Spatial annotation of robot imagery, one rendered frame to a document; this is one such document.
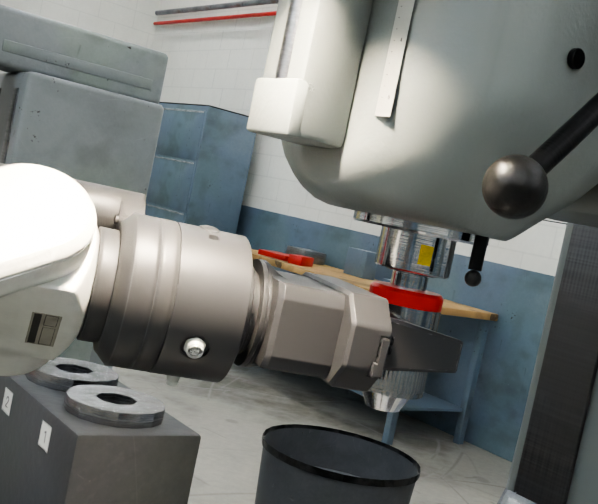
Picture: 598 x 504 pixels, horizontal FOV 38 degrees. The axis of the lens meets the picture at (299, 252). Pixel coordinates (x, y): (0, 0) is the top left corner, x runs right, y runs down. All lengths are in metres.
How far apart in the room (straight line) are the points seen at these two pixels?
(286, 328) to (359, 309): 0.04
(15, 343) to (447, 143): 0.26
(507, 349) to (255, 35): 4.31
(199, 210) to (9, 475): 7.00
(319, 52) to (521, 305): 5.33
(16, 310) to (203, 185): 7.34
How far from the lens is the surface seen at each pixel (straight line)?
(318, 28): 0.46
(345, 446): 2.85
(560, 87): 0.48
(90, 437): 0.75
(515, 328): 5.78
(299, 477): 2.44
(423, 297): 0.53
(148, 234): 0.48
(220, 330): 0.47
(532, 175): 0.40
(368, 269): 6.35
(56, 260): 0.45
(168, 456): 0.79
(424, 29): 0.46
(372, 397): 0.55
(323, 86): 0.47
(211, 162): 7.82
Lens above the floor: 1.31
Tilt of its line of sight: 3 degrees down
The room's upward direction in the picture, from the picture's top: 12 degrees clockwise
